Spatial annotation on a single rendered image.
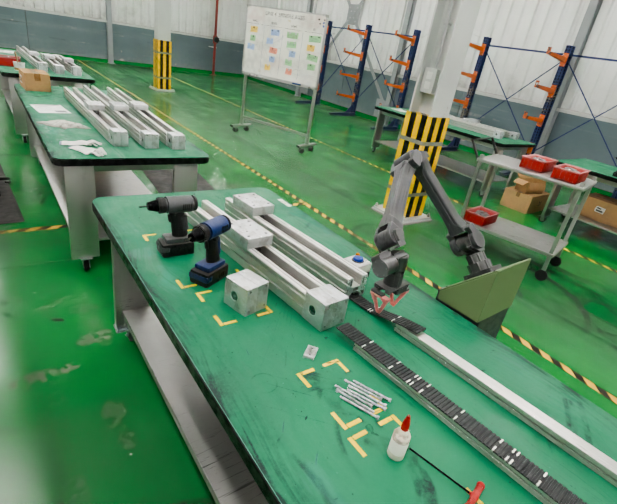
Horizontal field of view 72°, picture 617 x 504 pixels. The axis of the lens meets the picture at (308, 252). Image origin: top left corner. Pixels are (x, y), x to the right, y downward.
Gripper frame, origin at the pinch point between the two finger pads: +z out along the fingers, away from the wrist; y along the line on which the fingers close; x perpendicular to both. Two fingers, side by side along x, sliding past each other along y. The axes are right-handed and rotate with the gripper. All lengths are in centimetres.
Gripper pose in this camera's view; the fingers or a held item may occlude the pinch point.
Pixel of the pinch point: (385, 306)
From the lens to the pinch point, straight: 141.6
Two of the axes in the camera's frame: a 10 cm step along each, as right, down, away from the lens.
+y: -7.3, 2.1, -6.5
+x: 6.7, 4.1, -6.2
